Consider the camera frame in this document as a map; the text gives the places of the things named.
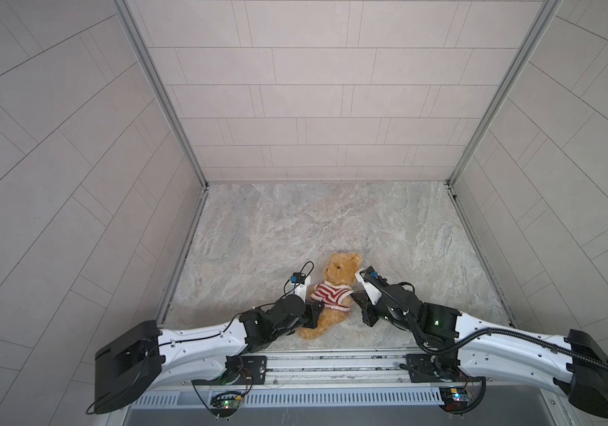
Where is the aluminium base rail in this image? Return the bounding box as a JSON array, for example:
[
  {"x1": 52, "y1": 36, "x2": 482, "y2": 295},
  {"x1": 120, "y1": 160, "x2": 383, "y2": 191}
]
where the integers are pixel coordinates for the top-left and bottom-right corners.
[{"x1": 122, "y1": 347, "x2": 502, "y2": 392}]

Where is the left circuit board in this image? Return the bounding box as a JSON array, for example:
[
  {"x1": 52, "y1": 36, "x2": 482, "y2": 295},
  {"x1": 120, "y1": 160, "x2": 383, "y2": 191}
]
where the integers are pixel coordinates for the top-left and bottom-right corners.
[{"x1": 210, "y1": 390, "x2": 245, "y2": 418}]

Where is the white ventilation grille strip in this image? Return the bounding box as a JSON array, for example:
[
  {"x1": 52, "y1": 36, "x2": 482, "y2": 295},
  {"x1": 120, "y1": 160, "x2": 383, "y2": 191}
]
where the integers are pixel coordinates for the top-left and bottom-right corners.
[{"x1": 131, "y1": 387, "x2": 444, "y2": 409}]

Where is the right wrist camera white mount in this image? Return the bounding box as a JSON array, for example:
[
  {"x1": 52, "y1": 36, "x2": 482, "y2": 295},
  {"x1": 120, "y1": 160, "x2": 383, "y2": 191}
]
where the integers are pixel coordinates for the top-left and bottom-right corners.
[{"x1": 355, "y1": 266, "x2": 387, "y2": 305}]

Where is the aluminium corner post left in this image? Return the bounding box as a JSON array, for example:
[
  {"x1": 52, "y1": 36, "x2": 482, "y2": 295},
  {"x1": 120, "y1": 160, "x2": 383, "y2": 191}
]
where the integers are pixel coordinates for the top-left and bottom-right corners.
[{"x1": 112, "y1": 0, "x2": 209, "y2": 192}]

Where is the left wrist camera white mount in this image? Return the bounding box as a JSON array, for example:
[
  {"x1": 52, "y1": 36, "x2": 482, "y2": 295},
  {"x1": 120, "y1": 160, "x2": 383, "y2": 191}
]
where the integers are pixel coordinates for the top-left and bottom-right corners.
[{"x1": 290, "y1": 273, "x2": 311, "y2": 301}]

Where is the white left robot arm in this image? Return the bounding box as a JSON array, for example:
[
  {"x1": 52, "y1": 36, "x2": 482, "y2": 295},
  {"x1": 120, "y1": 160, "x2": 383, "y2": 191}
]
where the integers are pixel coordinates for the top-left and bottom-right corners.
[{"x1": 87, "y1": 295, "x2": 324, "y2": 415}]

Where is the circuit board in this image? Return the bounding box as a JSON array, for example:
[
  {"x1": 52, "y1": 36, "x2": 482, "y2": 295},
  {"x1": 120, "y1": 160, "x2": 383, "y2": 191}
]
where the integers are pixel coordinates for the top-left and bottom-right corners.
[
  {"x1": 439, "y1": 387, "x2": 470, "y2": 413},
  {"x1": 210, "y1": 390, "x2": 245, "y2": 418}
]

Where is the black corrugated cable conduit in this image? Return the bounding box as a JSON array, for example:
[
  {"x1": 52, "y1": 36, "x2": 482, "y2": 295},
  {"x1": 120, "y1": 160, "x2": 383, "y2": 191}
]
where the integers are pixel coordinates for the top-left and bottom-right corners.
[{"x1": 361, "y1": 265, "x2": 608, "y2": 401}]

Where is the right circuit board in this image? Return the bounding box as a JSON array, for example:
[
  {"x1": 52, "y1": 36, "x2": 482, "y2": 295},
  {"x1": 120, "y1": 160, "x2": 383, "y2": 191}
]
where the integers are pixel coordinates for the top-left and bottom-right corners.
[{"x1": 439, "y1": 387, "x2": 470, "y2": 413}]

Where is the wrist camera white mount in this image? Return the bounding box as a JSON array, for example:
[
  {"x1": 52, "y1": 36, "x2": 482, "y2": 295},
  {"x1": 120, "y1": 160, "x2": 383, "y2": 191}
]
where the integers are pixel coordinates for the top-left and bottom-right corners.
[
  {"x1": 290, "y1": 273, "x2": 311, "y2": 301},
  {"x1": 355, "y1": 266, "x2": 387, "y2": 305}
]

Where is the aluminium corner post right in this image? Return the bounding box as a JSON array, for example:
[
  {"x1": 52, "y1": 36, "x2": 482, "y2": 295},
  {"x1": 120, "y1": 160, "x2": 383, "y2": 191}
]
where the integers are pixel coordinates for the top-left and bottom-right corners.
[{"x1": 446, "y1": 0, "x2": 563, "y2": 193}]

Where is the red white striped knit sweater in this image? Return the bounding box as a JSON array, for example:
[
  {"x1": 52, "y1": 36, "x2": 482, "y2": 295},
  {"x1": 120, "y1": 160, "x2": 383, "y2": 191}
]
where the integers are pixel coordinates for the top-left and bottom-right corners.
[{"x1": 310, "y1": 282, "x2": 354, "y2": 312}]

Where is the aluminium corner post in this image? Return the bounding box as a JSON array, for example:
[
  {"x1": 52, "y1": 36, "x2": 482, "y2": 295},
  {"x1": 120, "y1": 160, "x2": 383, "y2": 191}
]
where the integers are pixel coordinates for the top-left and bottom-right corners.
[
  {"x1": 446, "y1": 0, "x2": 563, "y2": 193},
  {"x1": 112, "y1": 0, "x2": 209, "y2": 192}
]

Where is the tan plush teddy bear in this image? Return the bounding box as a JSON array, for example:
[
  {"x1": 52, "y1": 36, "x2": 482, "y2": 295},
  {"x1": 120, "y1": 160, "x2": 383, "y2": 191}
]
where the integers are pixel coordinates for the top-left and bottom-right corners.
[{"x1": 297, "y1": 253, "x2": 363, "y2": 340}]

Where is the thin black left cable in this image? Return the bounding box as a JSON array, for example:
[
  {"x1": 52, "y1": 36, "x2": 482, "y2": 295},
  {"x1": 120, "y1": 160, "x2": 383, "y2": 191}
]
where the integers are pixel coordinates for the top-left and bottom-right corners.
[{"x1": 85, "y1": 260, "x2": 316, "y2": 416}]

